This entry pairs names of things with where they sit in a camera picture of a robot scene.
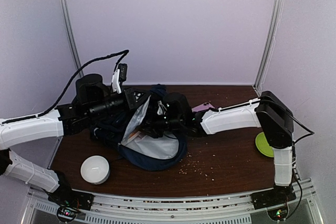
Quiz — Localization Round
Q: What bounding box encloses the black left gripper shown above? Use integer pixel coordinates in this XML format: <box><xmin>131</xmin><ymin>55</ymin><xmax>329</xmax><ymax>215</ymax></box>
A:
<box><xmin>87</xmin><ymin>86</ymin><xmax>150</xmax><ymax>121</ymax></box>

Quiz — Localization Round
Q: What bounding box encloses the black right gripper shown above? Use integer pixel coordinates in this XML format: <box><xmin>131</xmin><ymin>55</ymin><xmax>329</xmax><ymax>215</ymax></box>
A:
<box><xmin>131</xmin><ymin>108</ymin><xmax>183</xmax><ymax>138</ymax></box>

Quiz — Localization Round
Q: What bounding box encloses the purple smartphone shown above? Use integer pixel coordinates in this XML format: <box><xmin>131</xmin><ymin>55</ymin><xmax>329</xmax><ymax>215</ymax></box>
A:
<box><xmin>192</xmin><ymin>102</ymin><xmax>215</xmax><ymax>112</ymax></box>

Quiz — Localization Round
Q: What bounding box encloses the orange treehouse paperback book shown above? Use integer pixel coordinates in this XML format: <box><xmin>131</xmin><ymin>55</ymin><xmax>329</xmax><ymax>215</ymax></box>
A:
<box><xmin>128</xmin><ymin>130</ymin><xmax>147</xmax><ymax>142</ymax></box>

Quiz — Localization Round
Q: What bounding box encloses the navy blue student backpack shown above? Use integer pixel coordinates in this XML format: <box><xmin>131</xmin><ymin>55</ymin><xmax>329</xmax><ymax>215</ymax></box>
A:
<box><xmin>89</xmin><ymin>84</ymin><xmax>187</xmax><ymax>171</ymax></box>

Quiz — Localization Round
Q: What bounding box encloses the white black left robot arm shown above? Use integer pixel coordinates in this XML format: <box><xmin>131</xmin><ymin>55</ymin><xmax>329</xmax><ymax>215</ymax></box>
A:
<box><xmin>1</xmin><ymin>73</ymin><xmax>150</xmax><ymax>205</ymax></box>

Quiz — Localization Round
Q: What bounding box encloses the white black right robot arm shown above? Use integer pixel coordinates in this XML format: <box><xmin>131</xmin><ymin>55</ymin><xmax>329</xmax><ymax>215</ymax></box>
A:
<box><xmin>141</xmin><ymin>91</ymin><xmax>295</xmax><ymax>204</ymax></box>

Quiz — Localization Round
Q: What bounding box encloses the white ceramic bowl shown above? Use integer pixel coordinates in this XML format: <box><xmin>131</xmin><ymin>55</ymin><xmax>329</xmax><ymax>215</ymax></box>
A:
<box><xmin>80</xmin><ymin>155</ymin><xmax>110</xmax><ymax>185</ymax></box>

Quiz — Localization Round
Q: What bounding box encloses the green plate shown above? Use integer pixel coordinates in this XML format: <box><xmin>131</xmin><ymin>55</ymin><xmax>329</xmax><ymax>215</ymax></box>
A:
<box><xmin>255</xmin><ymin>132</ymin><xmax>274</xmax><ymax>158</ymax></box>

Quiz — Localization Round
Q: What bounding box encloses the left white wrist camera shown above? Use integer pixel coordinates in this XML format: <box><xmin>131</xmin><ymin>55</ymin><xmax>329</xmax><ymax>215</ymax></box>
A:
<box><xmin>111</xmin><ymin>63</ymin><xmax>128</xmax><ymax>94</ymax></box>

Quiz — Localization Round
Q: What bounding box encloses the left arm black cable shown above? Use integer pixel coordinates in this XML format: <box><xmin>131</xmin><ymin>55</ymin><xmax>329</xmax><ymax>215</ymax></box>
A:
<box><xmin>0</xmin><ymin>49</ymin><xmax>130</xmax><ymax>125</ymax></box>

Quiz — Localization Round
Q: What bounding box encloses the white front rail frame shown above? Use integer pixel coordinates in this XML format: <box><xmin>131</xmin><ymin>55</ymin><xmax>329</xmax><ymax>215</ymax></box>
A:
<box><xmin>20</xmin><ymin>179</ymin><xmax>323</xmax><ymax>224</ymax></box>

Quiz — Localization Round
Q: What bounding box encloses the left aluminium frame post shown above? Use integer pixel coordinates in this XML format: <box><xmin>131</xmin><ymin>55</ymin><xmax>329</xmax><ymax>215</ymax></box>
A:
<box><xmin>60</xmin><ymin>0</ymin><xmax>82</xmax><ymax>70</ymax></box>

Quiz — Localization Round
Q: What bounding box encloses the aluminium frame post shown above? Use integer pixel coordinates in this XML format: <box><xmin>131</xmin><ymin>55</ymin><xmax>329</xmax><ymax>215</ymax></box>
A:
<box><xmin>254</xmin><ymin>0</ymin><xmax>284</xmax><ymax>95</ymax></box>
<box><xmin>60</xmin><ymin>0</ymin><xmax>82</xmax><ymax>70</ymax></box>

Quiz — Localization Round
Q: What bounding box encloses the right aluminium frame post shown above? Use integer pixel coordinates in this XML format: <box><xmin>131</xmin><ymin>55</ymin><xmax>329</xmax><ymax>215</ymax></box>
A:
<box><xmin>254</xmin><ymin>0</ymin><xmax>284</xmax><ymax>95</ymax></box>

